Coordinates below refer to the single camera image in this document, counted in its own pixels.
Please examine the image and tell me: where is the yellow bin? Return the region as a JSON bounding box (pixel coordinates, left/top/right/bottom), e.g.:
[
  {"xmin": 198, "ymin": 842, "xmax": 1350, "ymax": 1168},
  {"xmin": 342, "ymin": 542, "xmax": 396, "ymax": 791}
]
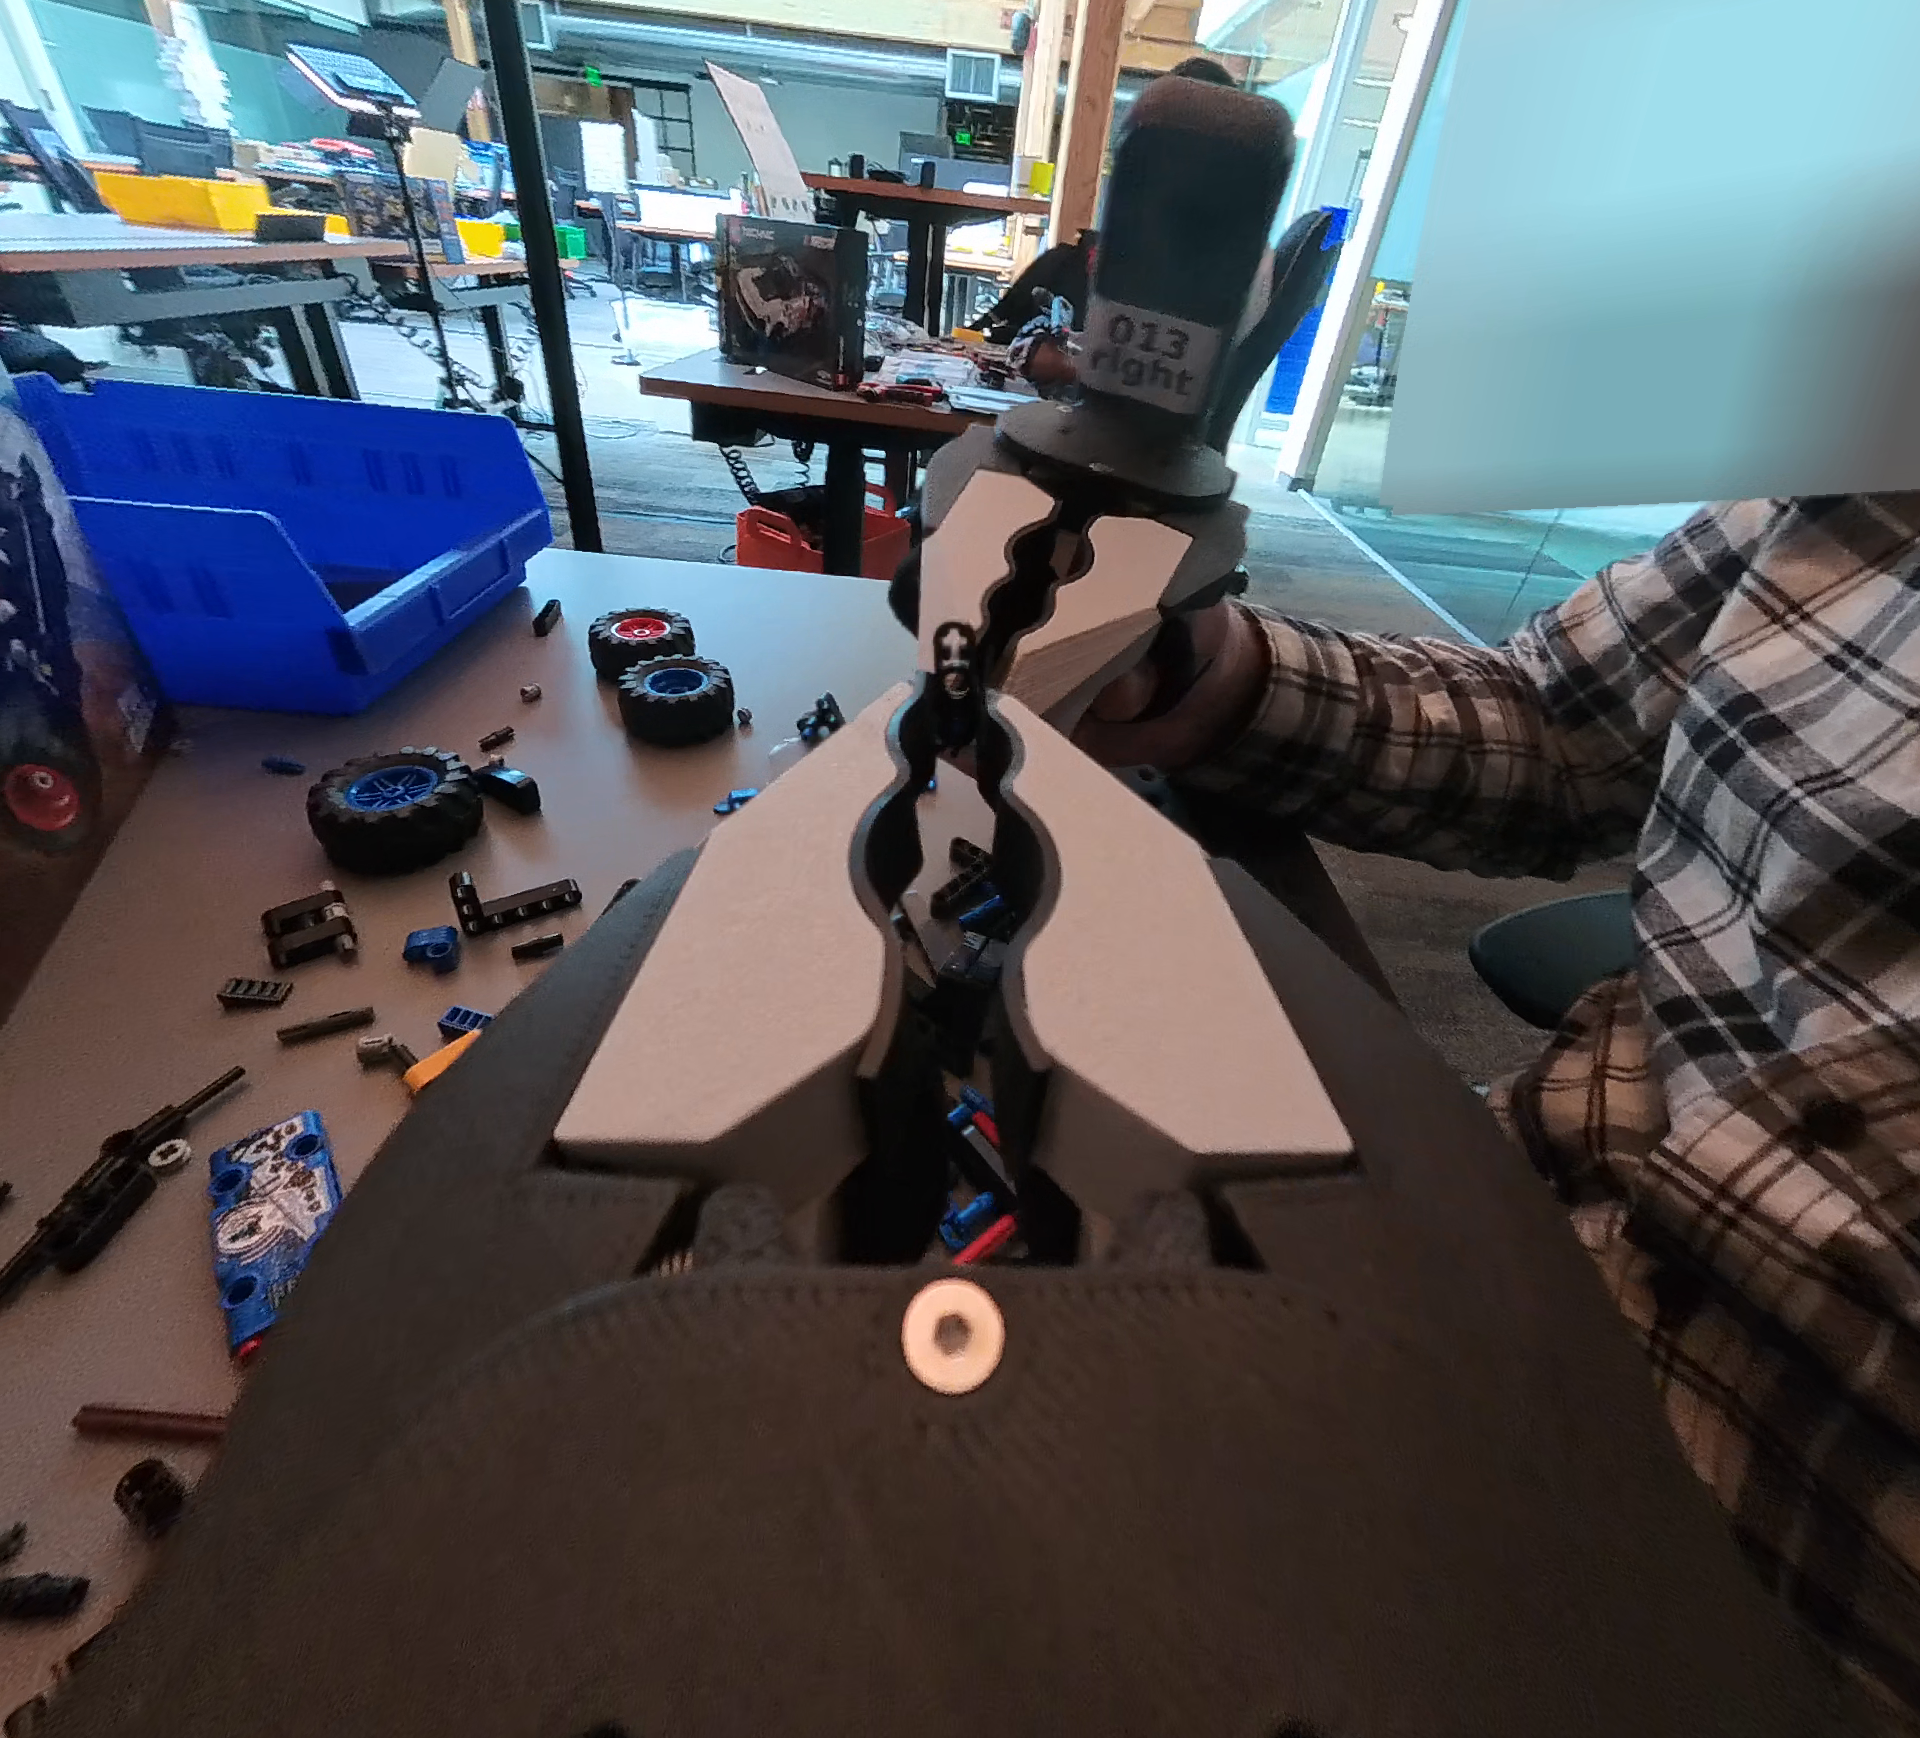
[{"xmin": 87, "ymin": 166, "xmax": 281, "ymax": 235}]

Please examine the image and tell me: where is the blue printed toy panel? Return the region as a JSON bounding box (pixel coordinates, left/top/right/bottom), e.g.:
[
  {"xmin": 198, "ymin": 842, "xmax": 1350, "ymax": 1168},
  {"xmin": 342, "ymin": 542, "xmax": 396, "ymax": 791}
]
[{"xmin": 203, "ymin": 1104, "xmax": 351, "ymax": 1368}]

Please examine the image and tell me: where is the black angled toy beam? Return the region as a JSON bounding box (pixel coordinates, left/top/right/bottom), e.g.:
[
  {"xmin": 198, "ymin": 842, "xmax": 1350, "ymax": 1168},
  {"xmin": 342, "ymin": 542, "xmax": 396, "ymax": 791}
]
[{"xmin": 448, "ymin": 867, "xmax": 590, "ymax": 938}]

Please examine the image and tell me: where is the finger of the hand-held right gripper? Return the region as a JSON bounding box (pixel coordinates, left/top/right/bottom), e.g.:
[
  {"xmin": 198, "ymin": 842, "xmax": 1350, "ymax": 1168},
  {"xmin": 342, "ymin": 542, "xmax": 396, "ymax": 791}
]
[
  {"xmin": 999, "ymin": 502, "xmax": 1241, "ymax": 721},
  {"xmin": 916, "ymin": 464, "xmax": 1056, "ymax": 697}
]

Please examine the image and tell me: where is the small orange toy piece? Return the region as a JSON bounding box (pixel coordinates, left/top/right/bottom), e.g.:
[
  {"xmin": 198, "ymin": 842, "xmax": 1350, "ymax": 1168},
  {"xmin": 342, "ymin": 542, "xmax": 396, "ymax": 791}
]
[{"xmin": 396, "ymin": 1021, "xmax": 485, "ymax": 1097}]

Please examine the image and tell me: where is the brown toy axle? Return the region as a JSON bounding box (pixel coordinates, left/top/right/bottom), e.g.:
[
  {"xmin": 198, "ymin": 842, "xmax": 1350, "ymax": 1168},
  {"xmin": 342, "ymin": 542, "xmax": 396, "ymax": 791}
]
[{"xmin": 72, "ymin": 1398, "xmax": 230, "ymax": 1449}]

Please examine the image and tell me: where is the plain blue plastic bin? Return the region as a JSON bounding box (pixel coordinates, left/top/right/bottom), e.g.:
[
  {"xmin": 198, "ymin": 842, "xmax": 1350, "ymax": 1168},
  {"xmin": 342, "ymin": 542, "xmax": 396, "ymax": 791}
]
[{"xmin": 0, "ymin": 364, "xmax": 561, "ymax": 722}]

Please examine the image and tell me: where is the orange bucket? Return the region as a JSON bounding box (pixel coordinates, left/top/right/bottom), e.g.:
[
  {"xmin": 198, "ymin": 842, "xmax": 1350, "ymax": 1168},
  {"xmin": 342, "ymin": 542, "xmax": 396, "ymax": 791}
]
[{"xmin": 732, "ymin": 483, "xmax": 915, "ymax": 579}]

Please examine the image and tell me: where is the wooden background table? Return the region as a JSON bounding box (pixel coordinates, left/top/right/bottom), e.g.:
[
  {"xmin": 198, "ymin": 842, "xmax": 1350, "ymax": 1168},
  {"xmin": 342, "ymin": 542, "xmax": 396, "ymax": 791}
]
[{"xmin": 636, "ymin": 350, "xmax": 1039, "ymax": 452}]

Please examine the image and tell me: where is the black tire blue rim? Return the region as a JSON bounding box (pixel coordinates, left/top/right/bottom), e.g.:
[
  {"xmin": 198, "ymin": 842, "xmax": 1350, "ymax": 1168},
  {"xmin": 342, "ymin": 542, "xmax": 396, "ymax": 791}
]
[
  {"xmin": 305, "ymin": 747, "xmax": 490, "ymax": 878},
  {"xmin": 612, "ymin": 657, "xmax": 743, "ymax": 751}
]

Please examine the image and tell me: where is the small black toy assembly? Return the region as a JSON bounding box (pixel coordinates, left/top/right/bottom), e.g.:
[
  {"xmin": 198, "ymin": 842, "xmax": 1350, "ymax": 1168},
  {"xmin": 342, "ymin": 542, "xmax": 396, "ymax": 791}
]
[{"xmin": 916, "ymin": 628, "xmax": 1008, "ymax": 786}]

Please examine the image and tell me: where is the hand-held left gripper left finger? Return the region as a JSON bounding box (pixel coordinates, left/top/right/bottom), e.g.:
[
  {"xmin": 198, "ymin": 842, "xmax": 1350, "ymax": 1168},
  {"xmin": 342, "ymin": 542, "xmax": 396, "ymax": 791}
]
[{"xmin": 556, "ymin": 689, "xmax": 938, "ymax": 1205}]

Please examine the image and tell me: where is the toy truck set box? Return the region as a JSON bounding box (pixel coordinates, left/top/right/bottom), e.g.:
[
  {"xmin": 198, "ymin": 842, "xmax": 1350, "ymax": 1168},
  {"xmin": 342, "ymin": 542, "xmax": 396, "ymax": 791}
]
[{"xmin": 0, "ymin": 399, "xmax": 171, "ymax": 994}]

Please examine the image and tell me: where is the person's right forearm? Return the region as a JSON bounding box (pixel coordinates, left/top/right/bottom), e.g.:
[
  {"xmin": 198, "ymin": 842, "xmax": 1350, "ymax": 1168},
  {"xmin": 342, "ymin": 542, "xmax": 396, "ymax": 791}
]
[{"xmin": 1202, "ymin": 502, "xmax": 1920, "ymax": 887}]

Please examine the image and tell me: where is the black pin assembly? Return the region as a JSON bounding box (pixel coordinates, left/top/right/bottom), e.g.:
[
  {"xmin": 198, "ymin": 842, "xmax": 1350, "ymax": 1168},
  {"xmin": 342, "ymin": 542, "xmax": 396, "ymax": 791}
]
[{"xmin": 0, "ymin": 1061, "xmax": 255, "ymax": 1308}]

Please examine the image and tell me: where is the black toy connector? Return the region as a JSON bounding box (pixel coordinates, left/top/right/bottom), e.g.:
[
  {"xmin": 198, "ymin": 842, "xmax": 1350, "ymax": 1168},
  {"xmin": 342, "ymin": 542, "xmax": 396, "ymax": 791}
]
[{"xmin": 258, "ymin": 881, "xmax": 365, "ymax": 976}]

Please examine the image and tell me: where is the grey desk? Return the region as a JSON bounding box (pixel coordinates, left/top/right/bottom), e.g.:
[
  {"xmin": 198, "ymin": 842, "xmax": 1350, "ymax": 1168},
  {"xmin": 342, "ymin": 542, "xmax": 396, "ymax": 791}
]
[{"xmin": 0, "ymin": 548, "xmax": 938, "ymax": 1679}]

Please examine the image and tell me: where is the black metal pole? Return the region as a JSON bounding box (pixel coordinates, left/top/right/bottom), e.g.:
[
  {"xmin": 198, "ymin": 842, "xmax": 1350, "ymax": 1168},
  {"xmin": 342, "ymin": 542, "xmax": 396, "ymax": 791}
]
[{"xmin": 448, "ymin": 0, "xmax": 604, "ymax": 559}]

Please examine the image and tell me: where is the person's right hand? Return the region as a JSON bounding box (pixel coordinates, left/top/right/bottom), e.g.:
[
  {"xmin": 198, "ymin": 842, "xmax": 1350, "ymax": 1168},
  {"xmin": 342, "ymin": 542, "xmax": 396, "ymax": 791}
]
[{"xmin": 1074, "ymin": 605, "xmax": 1277, "ymax": 774}]

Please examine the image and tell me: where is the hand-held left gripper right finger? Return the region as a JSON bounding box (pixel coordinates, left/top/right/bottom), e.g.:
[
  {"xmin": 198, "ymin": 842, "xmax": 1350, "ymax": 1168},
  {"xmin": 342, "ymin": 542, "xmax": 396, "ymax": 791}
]
[{"xmin": 991, "ymin": 699, "xmax": 1356, "ymax": 1205}]

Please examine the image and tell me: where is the black tire red rim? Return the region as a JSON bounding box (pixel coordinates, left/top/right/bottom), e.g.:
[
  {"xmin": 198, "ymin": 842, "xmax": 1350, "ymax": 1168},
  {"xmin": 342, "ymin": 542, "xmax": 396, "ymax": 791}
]
[{"xmin": 583, "ymin": 603, "xmax": 701, "ymax": 687}]

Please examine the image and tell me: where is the dark printed box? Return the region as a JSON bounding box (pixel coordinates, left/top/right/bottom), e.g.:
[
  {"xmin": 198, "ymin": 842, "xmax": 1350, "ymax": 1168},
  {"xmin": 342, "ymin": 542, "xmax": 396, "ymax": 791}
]
[{"xmin": 713, "ymin": 211, "xmax": 874, "ymax": 393}]

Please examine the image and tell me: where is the person's plaid shirt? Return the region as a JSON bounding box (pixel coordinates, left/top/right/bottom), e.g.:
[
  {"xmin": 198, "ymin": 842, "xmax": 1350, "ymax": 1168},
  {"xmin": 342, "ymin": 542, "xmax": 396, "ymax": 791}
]
[{"xmin": 1496, "ymin": 502, "xmax": 1920, "ymax": 1695}]

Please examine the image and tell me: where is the black and blue office chair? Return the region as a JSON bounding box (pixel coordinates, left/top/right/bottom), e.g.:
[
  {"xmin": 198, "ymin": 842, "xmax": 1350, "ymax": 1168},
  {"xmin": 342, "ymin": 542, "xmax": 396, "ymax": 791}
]
[{"xmin": 1215, "ymin": 199, "xmax": 1356, "ymax": 438}]

